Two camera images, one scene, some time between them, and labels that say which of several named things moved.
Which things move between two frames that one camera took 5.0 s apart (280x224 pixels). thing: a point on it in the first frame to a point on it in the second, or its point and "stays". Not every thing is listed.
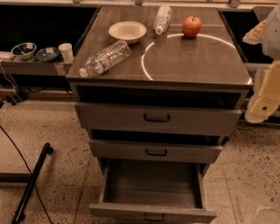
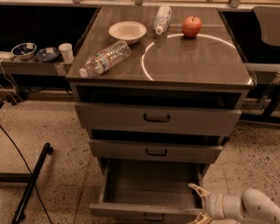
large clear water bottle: (99, 63) stays
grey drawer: (148, 191) stays
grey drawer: (157, 150) stays
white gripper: (277, 35) to (214, 205)
